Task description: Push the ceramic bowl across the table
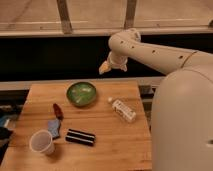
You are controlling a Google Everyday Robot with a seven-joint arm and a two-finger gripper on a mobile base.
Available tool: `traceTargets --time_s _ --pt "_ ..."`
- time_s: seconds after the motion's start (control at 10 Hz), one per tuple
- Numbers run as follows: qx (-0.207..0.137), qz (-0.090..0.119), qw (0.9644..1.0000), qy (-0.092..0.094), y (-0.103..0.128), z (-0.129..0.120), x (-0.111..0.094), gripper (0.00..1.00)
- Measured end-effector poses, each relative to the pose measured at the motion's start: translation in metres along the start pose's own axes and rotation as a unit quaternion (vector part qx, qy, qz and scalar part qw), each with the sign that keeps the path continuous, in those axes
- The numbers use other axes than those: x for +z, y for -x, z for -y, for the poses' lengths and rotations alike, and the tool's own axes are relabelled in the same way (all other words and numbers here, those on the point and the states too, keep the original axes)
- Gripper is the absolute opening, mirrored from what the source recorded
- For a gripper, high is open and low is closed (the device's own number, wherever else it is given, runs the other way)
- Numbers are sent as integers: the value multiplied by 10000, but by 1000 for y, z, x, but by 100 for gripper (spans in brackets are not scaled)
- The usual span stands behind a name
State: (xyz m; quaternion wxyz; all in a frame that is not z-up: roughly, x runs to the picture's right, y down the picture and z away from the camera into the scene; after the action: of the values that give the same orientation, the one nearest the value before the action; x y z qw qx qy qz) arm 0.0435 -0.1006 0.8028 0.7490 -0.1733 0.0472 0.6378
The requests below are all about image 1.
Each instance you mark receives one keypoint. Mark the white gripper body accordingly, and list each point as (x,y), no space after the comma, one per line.
(116,61)

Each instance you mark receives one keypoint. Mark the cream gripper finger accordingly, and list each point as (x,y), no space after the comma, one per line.
(104,68)
(124,68)

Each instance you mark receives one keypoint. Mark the green ceramic bowl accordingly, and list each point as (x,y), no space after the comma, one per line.
(81,94)

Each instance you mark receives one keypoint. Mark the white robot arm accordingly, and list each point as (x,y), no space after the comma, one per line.
(182,107)

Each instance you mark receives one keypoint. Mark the wooden table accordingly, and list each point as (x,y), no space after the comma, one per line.
(111,134)

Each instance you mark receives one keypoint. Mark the black white striped box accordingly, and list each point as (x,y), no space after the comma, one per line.
(80,137)

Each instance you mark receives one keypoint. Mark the white plastic cup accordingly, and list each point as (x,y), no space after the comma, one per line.
(42,142)

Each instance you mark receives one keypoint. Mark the dark clutter left of table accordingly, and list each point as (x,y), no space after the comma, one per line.
(5,133)

